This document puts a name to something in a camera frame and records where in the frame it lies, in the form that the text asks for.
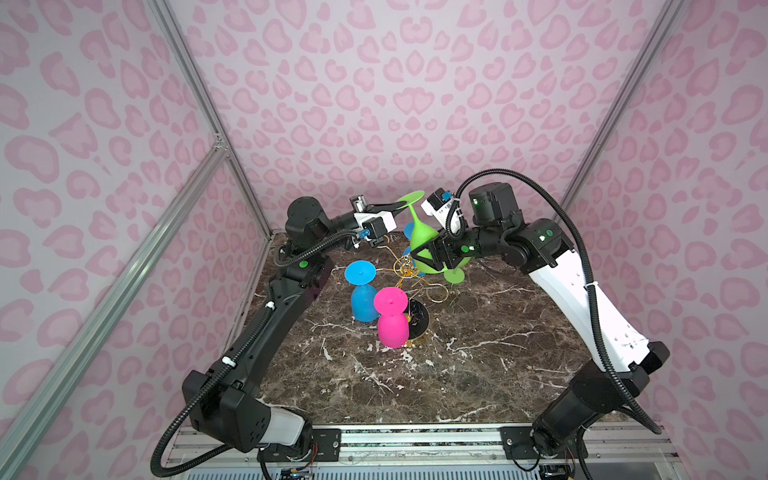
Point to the aluminium frame corner post left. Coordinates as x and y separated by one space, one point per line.
181 52

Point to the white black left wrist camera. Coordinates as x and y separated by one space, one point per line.
363 212

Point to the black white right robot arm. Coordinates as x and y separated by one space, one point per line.
622 359

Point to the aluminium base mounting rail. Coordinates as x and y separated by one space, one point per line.
615 450

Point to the aluminium frame rail left wall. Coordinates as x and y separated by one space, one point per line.
38 414

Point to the blue wine glass front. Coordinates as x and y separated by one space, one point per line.
360 274

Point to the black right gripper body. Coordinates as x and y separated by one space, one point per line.
470 245

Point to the aluminium frame corner post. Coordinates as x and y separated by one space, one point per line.
662 28
181 52

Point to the pink wine glass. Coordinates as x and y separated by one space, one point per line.
391 304

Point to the gold wire wine glass rack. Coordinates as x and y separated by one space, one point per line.
420 290

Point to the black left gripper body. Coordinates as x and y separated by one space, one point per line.
359 216

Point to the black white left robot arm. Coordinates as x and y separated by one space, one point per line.
223 403

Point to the green wine glass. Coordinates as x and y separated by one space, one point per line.
421 231
452 275

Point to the aluminium frame corner post right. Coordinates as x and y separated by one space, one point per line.
662 28

